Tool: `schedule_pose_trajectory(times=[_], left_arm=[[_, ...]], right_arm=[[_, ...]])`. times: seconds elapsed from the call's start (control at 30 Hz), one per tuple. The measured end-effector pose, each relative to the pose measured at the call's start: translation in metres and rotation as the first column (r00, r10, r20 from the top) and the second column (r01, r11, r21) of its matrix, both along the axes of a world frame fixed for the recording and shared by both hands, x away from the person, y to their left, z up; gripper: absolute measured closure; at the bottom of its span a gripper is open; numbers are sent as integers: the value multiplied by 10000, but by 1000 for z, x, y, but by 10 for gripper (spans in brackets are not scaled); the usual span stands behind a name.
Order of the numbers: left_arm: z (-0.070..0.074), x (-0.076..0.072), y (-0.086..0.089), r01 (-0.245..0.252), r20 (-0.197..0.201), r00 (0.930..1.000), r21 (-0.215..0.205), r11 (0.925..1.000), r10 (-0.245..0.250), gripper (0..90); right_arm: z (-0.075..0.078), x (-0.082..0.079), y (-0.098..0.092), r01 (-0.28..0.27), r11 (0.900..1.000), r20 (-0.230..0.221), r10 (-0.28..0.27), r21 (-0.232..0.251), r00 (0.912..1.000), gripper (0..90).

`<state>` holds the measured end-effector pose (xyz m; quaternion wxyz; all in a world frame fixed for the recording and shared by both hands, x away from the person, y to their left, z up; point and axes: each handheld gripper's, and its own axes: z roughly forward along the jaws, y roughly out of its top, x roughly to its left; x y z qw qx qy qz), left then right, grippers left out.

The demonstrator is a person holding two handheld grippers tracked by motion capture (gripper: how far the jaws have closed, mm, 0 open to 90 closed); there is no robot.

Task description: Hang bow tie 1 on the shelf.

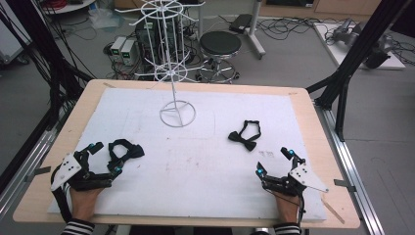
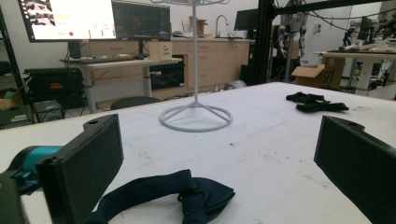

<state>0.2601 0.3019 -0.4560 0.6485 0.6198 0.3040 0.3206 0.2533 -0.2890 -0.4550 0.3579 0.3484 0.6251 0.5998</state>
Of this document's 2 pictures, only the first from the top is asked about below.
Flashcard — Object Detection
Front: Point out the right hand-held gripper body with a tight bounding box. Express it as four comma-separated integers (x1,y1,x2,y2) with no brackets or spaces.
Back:
262,156,330,197

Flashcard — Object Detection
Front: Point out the person's right hand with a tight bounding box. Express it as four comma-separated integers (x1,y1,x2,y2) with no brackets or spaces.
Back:
275,193,301,225

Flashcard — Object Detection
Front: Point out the white wire display rack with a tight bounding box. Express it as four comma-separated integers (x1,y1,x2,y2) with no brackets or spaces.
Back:
115,0,207,128

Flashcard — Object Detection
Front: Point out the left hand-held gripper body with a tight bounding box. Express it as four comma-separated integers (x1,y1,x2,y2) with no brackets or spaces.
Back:
50,149,114,192

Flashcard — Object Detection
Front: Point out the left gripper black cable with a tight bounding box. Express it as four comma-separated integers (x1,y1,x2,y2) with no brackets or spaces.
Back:
50,164,73,223

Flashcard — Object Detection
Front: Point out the person's right striped sleeve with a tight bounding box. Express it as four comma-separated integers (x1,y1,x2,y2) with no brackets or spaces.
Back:
273,222,301,235

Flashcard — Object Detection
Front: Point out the thin wooden stick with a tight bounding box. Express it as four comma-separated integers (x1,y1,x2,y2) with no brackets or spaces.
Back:
320,197,346,225

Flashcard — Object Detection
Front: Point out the black box on floor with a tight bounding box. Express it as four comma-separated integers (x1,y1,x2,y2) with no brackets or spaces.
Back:
228,13,254,34

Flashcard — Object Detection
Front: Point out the white power supply box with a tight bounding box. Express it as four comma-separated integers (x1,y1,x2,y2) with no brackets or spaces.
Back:
110,35,127,63
120,39,140,67

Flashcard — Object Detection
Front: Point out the person's left hand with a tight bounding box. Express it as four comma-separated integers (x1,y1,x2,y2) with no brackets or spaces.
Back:
69,187,106,221

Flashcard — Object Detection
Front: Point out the aluminium rail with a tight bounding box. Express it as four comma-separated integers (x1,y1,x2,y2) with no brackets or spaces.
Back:
313,99,387,235
0,125,68,214

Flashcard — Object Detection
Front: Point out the tangle of black floor cables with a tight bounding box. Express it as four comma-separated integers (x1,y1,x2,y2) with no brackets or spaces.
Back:
254,15,329,43

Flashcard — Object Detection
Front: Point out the round white table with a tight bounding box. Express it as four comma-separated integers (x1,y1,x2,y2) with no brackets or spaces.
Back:
41,0,98,16

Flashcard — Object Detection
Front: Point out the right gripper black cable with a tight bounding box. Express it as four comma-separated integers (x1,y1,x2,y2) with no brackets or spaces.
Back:
295,192,308,227

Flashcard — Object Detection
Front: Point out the white foam board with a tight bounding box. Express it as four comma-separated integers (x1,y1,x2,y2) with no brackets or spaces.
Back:
47,87,328,223

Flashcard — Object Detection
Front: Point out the black bow tie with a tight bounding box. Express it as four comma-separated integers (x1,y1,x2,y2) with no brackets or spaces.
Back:
107,138,146,170
227,119,262,153

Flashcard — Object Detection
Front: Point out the person's left striped sleeve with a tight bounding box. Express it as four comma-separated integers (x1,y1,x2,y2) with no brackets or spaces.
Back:
61,218,96,235

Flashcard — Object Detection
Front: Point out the grey metal clip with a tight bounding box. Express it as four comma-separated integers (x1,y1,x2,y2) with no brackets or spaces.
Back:
333,178,357,193
23,165,53,183

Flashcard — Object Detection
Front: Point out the black round stool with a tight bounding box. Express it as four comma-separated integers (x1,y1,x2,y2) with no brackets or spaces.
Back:
195,30,243,84

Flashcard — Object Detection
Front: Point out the black computer tower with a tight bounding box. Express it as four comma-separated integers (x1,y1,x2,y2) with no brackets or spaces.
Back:
134,17,184,67

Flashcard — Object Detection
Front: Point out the person's striped sleeve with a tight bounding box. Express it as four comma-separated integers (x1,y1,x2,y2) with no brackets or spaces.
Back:
61,218,96,235
273,222,301,235

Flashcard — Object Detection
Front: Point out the clear plastic bag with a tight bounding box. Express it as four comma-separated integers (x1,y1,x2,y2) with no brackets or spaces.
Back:
87,7,125,32

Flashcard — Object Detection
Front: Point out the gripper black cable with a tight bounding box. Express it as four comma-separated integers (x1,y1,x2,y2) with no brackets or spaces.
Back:
295,192,308,227
50,164,73,223

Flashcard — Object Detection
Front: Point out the white floor board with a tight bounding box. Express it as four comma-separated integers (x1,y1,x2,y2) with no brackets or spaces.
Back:
313,22,406,71

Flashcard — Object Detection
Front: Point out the white stand post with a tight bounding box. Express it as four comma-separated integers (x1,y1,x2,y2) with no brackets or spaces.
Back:
244,0,267,61

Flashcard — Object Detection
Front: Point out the black metal frame strut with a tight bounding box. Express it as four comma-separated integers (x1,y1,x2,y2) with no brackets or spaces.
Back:
305,0,413,142
0,0,94,131

